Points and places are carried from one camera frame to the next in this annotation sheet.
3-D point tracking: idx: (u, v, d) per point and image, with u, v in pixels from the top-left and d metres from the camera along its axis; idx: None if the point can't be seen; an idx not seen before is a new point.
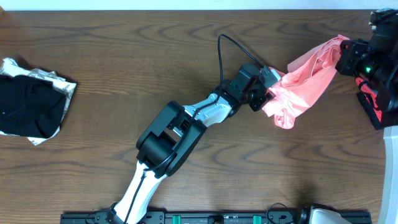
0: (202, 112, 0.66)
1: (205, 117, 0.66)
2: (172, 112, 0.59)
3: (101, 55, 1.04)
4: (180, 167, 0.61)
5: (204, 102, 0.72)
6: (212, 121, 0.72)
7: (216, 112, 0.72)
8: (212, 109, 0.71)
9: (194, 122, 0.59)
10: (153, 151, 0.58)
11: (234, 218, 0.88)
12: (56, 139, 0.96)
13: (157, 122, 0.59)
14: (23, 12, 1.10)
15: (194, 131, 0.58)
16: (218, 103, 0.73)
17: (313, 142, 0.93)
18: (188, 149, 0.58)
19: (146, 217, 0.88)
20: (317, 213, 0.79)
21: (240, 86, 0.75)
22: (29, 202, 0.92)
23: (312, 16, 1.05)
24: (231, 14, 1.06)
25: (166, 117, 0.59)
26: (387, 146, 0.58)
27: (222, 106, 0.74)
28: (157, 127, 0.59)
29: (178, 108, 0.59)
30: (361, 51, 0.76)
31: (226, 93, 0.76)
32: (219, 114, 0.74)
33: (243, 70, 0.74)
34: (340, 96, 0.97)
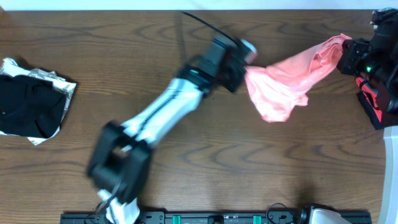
0: (153, 122, 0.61)
1: (157, 128, 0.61)
2: (109, 138, 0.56)
3: (101, 55, 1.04)
4: (138, 186, 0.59)
5: (162, 101, 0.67)
6: (175, 116, 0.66)
7: (174, 110, 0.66)
8: (169, 106, 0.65)
9: (138, 146, 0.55)
10: (104, 180, 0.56)
11: (234, 218, 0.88)
12: (56, 139, 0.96)
13: (99, 150, 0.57)
14: (23, 12, 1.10)
15: (138, 155, 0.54)
16: (179, 94, 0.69)
17: (313, 142, 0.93)
18: (137, 175, 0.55)
19: (147, 217, 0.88)
20: (317, 213, 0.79)
21: (212, 60, 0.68)
22: (29, 203, 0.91)
23: (312, 16, 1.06)
24: (230, 14, 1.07)
25: (106, 145, 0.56)
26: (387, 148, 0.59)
27: (182, 101, 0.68)
28: (101, 155, 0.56)
29: (115, 132, 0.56)
30: (362, 51, 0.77)
31: (190, 75, 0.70)
32: (183, 106, 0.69)
33: (217, 42, 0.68)
34: (340, 96, 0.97)
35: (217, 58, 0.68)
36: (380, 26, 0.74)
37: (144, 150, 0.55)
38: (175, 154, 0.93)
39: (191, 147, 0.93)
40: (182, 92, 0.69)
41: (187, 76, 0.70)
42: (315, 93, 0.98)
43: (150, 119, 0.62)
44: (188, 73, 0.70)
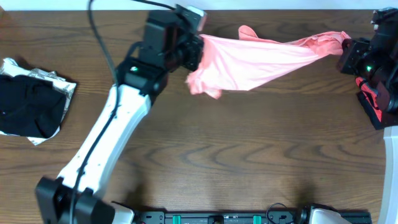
0: (93, 162, 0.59)
1: (100, 167, 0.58)
2: (48, 197, 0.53)
3: (101, 55, 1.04)
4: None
5: (101, 128, 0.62)
6: (121, 138, 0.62)
7: (115, 134, 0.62)
8: (111, 129, 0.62)
9: (79, 199, 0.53)
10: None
11: (234, 218, 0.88)
12: (56, 139, 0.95)
13: (43, 211, 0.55)
14: (24, 12, 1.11)
15: (83, 208, 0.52)
16: (118, 113, 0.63)
17: (313, 142, 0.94)
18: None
19: (146, 217, 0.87)
20: (317, 213, 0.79)
21: (154, 46, 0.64)
22: (28, 203, 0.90)
23: (312, 16, 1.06)
24: (230, 14, 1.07)
25: (48, 205, 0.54)
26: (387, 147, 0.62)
27: (122, 124, 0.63)
28: (47, 214, 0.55)
29: (50, 189, 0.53)
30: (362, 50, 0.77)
31: (132, 72, 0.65)
32: (130, 122, 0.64)
33: (150, 23, 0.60)
34: (340, 96, 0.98)
35: (158, 42, 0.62)
36: (381, 26, 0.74)
37: (88, 200, 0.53)
38: (175, 154, 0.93)
39: (191, 147, 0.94)
40: (122, 107, 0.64)
41: (130, 73, 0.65)
42: (315, 93, 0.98)
43: (90, 157, 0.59)
44: (129, 72, 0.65)
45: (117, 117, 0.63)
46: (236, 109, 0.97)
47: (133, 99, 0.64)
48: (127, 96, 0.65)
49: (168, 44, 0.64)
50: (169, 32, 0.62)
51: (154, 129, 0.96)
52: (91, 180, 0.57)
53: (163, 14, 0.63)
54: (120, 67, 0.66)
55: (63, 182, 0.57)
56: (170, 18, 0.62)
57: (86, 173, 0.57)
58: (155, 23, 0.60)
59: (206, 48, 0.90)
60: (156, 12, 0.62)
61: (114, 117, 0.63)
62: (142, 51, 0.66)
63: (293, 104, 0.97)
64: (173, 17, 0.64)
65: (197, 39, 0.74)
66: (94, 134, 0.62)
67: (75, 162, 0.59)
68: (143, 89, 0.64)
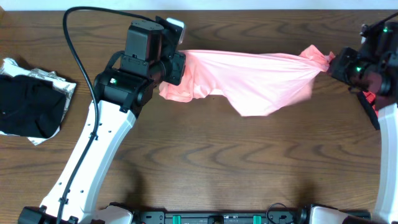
0: (76, 188, 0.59)
1: (83, 193, 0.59)
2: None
3: (101, 55, 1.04)
4: None
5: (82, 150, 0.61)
6: (104, 160, 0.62)
7: (97, 157, 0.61)
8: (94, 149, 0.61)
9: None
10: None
11: (234, 218, 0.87)
12: (56, 139, 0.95)
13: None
14: (25, 12, 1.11)
15: None
16: (99, 133, 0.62)
17: (313, 142, 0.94)
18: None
19: (146, 217, 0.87)
20: (317, 210, 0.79)
21: (138, 54, 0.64)
22: (28, 203, 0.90)
23: (313, 15, 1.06)
24: (230, 14, 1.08)
25: None
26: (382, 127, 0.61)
27: (103, 145, 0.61)
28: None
29: (32, 219, 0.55)
30: (352, 56, 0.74)
31: (111, 84, 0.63)
32: (112, 142, 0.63)
33: (134, 30, 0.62)
34: (340, 96, 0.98)
35: (143, 50, 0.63)
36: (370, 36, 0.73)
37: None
38: (175, 154, 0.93)
39: (191, 148, 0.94)
40: (103, 127, 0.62)
41: (110, 85, 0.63)
42: (315, 93, 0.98)
43: (71, 184, 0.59)
44: (109, 84, 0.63)
45: (97, 139, 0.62)
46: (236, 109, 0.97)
47: (115, 117, 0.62)
48: (106, 114, 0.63)
49: (152, 52, 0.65)
50: (152, 40, 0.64)
51: (154, 129, 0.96)
52: (73, 209, 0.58)
53: (148, 23, 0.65)
54: (99, 79, 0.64)
55: (46, 211, 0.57)
56: (153, 27, 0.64)
57: (69, 203, 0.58)
58: (140, 32, 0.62)
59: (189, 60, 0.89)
60: (138, 21, 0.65)
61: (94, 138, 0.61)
62: (124, 61, 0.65)
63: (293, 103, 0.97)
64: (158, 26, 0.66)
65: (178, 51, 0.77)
66: (74, 158, 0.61)
67: (58, 189, 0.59)
68: (125, 102, 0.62)
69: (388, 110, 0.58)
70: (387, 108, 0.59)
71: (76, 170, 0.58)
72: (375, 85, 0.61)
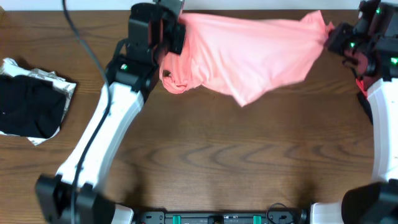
0: (92, 158, 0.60)
1: (97, 162, 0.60)
2: (49, 193, 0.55)
3: (101, 55, 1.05)
4: (104, 217, 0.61)
5: (95, 126, 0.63)
6: (115, 134, 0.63)
7: (111, 130, 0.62)
8: (106, 124, 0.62)
9: (80, 194, 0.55)
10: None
11: (234, 218, 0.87)
12: (55, 139, 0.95)
13: (46, 208, 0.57)
14: (25, 12, 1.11)
15: (84, 201, 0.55)
16: (112, 109, 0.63)
17: (313, 142, 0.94)
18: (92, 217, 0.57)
19: (146, 217, 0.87)
20: (315, 205, 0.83)
21: (142, 43, 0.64)
22: (28, 203, 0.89)
23: None
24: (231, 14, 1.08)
25: (50, 200, 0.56)
26: (370, 103, 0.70)
27: (116, 121, 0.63)
28: (50, 211, 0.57)
29: (51, 185, 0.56)
30: (348, 31, 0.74)
31: (122, 71, 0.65)
32: (124, 118, 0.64)
33: (134, 20, 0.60)
34: (340, 97, 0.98)
35: (145, 38, 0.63)
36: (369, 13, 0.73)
37: (88, 194, 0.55)
38: (175, 154, 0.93)
39: (191, 148, 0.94)
40: (115, 104, 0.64)
41: (120, 71, 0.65)
42: (315, 93, 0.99)
43: (87, 154, 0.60)
44: (119, 70, 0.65)
45: (111, 115, 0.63)
46: (236, 109, 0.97)
47: (125, 96, 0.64)
48: (119, 94, 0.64)
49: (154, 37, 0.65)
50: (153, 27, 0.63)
51: (154, 129, 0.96)
52: (89, 175, 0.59)
53: (147, 8, 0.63)
54: (109, 67, 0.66)
55: (63, 178, 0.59)
56: (153, 12, 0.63)
57: (84, 170, 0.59)
58: (140, 22, 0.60)
59: (189, 30, 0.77)
60: (135, 7, 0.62)
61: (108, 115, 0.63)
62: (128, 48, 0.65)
63: (293, 104, 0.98)
64: (157, 7, 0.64)
65: (180, 25, 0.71)
66: (89, 131, 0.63)
67: (73, 158, 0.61)
68: (135, 86, 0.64)
69: (376, 85, 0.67)
70: (374, 86, 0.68)
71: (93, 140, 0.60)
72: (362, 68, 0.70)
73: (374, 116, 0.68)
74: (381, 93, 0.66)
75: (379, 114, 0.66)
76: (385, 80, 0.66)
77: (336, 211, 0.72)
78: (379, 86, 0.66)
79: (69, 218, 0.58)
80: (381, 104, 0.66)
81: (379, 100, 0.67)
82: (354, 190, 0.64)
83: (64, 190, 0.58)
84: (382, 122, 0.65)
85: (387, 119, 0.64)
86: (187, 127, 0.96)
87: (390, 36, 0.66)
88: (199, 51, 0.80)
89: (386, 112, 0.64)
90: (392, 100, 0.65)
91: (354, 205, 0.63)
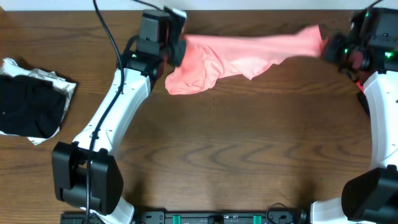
0: (106, 128, 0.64)
1: (111, 131, 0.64)
2: (64, 161, 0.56)
3: (101, 55, 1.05)
4: (115, 188, 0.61)
5: (108, 102, 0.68)
6: (127, 109, 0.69)
7: (123, 106, 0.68)
8: (119, 101, 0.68)
9: (94, 160, 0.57)
10: (79, 197, 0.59)
11: (234, 218, 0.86)
12: (55, 139, 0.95)
13: (60, 177, 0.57)
14: (25, 12, 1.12)
15: (99, 167, 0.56)
16: (125, 88, 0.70)
17: (313, 142, 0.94)
18: (106, 184, 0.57)
19: (146, 217, 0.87)
20: (316, 203, 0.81)
21: (151, 37, 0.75)
22: (28, 203, 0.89)
23: (312, 17, 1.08)
24: (231, 15, 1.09)
25: (65, 168, 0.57)
26: (369, 97, 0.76)
27: (129, 98, 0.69)
28: (63, 180, 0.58)
29: (66, 153, 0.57)
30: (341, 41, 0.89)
31: (133, 58, 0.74)
32: (134, 98, 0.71)
33: (148, 17, 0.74)
34: (340, 97, 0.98)
35: (155, 33, 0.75)
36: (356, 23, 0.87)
37: (104, 160, 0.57)
38: (175, 154, 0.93)
39: (191, 148, 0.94)
40: (127, 85, 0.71)
41: (133, 59, 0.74)
42: (314, 93, 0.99)
43: (102, 124, 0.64)
44: (130, 58, 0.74)
45: (123, 93, 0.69)
46: (236, 109, 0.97)
47: (137, 79, 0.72)
48: (130, 76, 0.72)
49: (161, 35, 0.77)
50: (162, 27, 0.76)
51: (154, 128, 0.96)
52: (104, 143, 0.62)
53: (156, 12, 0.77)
54: (122, 55, 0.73)
55: (79, 145, 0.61)
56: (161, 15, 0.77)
57: (99, 138, 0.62)
58: (153, 17, 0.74)
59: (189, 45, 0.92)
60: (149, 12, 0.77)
61: (120, 93, 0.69)
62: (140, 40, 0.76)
63: (293, 104, 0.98)
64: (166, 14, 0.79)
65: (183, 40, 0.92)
66: (103, 107, 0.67)
67: (87, 129, 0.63)
68: (145, 71, 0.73)
69: (372, 78, 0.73)
70: (370, 78, 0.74)
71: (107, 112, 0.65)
72: (357, 63, 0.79)
73: (371, 109, 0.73)
74: (377, 85, 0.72)
75: (375, 105, 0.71)
76: (380, 73, 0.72)
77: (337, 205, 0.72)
78: (375, 78, 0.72)
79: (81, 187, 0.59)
80: (377, 95, 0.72)
81: (375, 92, 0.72)
82: (354, 180, 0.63)
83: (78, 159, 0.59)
84: (379, 112, 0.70)
85: (384, 108, 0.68)
86: (187, 127, 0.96)
87: (380, 35, 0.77)
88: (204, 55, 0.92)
89: (382, 99, 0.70)
90: (387, 91, 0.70)
91: (351, 196, 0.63)
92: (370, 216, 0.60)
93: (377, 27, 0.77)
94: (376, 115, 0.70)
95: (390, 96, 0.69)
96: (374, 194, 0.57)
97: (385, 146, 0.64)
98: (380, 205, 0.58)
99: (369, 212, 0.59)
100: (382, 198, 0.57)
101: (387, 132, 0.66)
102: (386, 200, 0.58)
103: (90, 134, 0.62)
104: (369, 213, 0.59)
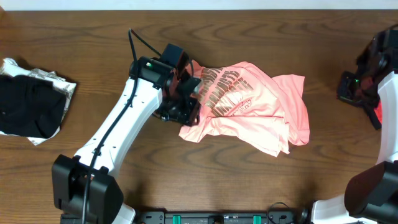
0: (110, 146, 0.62)
1: (115, 149, 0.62)
2: (65, 174, 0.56)
3: (101, 55, 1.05)
4: (114, 207, 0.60)
5: (115, 116, 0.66)
6: (134, 126, 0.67)
7: (130, 121, 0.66)
8: (125, 117, 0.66)
9: (94, 177, 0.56)
10: (74, 211, 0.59)
11: (234, 218, 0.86)
12: (56, 139, 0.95)
13: (58, 189, 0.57)
14: (25, 12, 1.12)
15: (99, 185, 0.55)
16: (134, 103, 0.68)
17: (313, 142, 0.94)
18: (103, 203, 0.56)
19: (146, 217, 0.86)
20: (318, 203, 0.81)
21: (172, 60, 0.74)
22: (28, 202, 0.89)
23: (311, 16, 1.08)
24: (231, 14, 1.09)
25: (64, 182, 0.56)
26: (382, 96, 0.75)
27: (136, 112, 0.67)
28: (61, 193, 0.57)
29: (66, 167, 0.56)
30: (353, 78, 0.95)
31: (147, 68, 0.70)
32: (142, 112, 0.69)
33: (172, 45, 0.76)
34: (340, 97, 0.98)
35: (177, 56, 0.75)
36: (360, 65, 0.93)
37: (103, 179, 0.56)
38: (175, 154, 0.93)
39: (191, 148, 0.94)
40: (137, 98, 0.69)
41: (147, 68, 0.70)
42: (314, 93, 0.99)
43: (106, 140, 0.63)
44: (145, 67, 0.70)
45: (132, 107, 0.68)
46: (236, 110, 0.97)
47: (147, 92, 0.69)
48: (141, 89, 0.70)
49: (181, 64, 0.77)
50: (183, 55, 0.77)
51: (154, 129, 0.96)
52: (105, 161, 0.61)
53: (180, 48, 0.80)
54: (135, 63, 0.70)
55: (81, 161, 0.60)
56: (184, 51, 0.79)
57: (102, 155, 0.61)
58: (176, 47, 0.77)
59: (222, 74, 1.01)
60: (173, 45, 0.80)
61: (130, 106, 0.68)
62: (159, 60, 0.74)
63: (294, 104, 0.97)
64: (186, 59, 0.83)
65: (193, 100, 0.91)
66: (109, 121, 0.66)
67: (91, 144, 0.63)
68: (157, 83, 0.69)
69: (388, 77, 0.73)
70: (385, 78, 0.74)
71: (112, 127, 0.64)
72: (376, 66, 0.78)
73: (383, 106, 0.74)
74: (392, 84, 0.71)
75: (388, 103, 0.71)
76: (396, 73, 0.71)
77: (339, 203, 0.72)
78: (390, 78, 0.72)
79: (79, 203, 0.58)
80: (391, 93, 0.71)
81: (390, 90, 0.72)
82: (362, 175, 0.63)
83: (78, 173, 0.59)
84: (391, 112, 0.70)
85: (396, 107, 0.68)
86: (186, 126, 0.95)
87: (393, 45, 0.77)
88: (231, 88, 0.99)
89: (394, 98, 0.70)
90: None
91: (357, 190, 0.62)
92: (373, 212, 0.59)
93: (387, 40, 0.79)
94: (390, 113, 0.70)
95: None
96: (379, 188, 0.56)
97: (396, 143, 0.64)
98: (385, 200, 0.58)
99: (372, 208, 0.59)
100: (388, 194, 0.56)
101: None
102: (390, 195, 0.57)
103: (92, 149, 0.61)
104: (372, 208, 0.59)
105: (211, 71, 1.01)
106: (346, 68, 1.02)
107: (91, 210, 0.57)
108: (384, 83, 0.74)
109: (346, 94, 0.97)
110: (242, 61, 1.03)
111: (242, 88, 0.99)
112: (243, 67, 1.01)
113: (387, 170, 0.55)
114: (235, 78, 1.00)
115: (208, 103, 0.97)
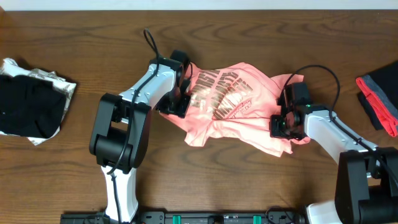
0: (143, 91, 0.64)
1: (147, 96, 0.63)
2: (111, 104, 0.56)
3: (102, 55, 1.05)
4: (142, 153, 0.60)
5: (144, 80, 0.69)
6: (159, 90, 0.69)
7: (158, 83, 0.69)
8: (156, 81, 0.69)
9: (135, 108, 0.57)
10: (109, 149, 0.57)
11: (234, 218, 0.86)
12: (56, 139, 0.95)
13: (98, 121, 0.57)
14: (24, 12, 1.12)
15: (142, 114, 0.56)
16: (159, 73, 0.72)
17: (313, 142, 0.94)
18: (141, 135, 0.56)
19: (146, 217, 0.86)
20: (310, 207, 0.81)
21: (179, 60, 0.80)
22: (28, 203, 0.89)
23: (311, 16, 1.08)
24: (231, 14, 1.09)
25: (109, 114, 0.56)
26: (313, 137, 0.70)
27: (162, 79, 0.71)
28: (104, 126, 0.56)
29: (112, 101, 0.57)
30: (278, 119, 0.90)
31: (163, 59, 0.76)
32: (165, 84, 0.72)
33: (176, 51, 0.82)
34: (341, 96, 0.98)
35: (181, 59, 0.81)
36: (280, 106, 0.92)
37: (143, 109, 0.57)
38: (175, 154, 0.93)
39: (191, 148, 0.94)
40: (161, 71, 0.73)
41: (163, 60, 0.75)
42: (315, 93, 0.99)
43: (142, 88, 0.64)
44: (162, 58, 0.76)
45: (158, 76, 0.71)
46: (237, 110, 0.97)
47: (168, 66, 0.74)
48: (165, 63, 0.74)
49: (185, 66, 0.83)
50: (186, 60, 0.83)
51: (153, 130, 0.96)
52: (143, 99, 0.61)
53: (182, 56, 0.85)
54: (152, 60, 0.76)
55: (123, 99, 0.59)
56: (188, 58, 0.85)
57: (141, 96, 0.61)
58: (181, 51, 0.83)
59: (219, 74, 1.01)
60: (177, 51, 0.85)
61: (155, 76, 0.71)
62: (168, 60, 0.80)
63: None
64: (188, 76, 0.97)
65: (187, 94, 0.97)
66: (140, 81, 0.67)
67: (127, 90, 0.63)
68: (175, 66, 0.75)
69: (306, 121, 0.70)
70: (308, 127, 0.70)
71: (145, 83, 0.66)
72: (291, 121, 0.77)
73: (318, 139, 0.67)
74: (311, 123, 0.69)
75: (319, 137, 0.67)
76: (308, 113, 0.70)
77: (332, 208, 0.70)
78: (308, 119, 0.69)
79: (117, 140, 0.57)
80: (315, 126, 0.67)
81: (311, 124, 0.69)
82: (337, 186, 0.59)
83: (117, 112, 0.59)
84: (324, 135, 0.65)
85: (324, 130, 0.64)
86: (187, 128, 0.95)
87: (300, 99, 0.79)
88: (231, 88, 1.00)
89: (321, 127, 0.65)
90: (319, 119, 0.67)
91: (341, 206, 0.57)
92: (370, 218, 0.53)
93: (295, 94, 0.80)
94: (327, 144, 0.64)
95: (323, 121, 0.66)
96: (354, 177, 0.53)
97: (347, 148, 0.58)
98: (367, 193, 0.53)
99: (368, 215, 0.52)
100: (364, 180, 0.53)
101: (336, 137, 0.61)
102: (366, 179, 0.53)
103: (131, 92, 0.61)
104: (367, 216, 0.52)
105: (208, 73, 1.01)
106: (346, 68, 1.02)
107: (130, 143, 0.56)
108: (309, 127, 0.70)
109: (278, 133, 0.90)
110: (240, 62, 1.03)
111: (241, 89, 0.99)
112: (241, 68, 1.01)
113: (346, 158, 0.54)
114: (232, 78, 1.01)
115: (210, 107, 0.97)
